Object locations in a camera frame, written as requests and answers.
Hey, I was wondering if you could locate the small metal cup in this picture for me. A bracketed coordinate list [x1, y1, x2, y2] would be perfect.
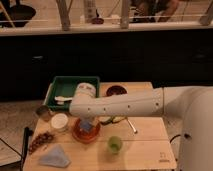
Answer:
[36, 105, 51, 122]

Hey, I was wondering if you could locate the white round container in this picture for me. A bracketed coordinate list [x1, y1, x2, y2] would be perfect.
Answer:
[50, 113, 69, 132]

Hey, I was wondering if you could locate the light blue cloth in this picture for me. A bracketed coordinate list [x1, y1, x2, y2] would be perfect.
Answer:
[38, 145, 71, 168]

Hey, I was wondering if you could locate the green plastic tray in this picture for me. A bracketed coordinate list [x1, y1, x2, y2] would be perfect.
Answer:
[45, 76, 100, 111]

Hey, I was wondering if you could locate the purple bowl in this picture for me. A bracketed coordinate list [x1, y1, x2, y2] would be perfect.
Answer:
[106, 85, 127, 97]

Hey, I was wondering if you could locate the red grapes bunch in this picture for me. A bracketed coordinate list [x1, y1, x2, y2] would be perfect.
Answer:
[28, 132, 54, 154]

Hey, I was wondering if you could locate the black table side bracket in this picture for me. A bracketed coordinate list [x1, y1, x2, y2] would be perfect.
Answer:
[20, 127, 33, 171]

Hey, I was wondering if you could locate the red bowl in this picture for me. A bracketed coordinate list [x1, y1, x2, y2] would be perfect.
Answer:
[71, 119, 101, 144]

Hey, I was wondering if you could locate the dark cabinet counter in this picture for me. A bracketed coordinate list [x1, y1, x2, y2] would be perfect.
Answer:
[0, 29, 213, 101]

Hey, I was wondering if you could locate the blue sponge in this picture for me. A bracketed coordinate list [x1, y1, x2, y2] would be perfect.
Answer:
[80, 120, 93, 132]

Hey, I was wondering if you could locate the green vegetable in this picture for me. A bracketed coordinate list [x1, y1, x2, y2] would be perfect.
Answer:
[99, 116, 124, 126]

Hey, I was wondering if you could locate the green cup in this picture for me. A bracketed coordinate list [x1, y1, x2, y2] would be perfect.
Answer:
[107, 136, 123, 154]

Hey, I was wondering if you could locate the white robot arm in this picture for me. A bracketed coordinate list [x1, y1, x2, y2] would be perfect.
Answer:
[69, 83, 213, 171]

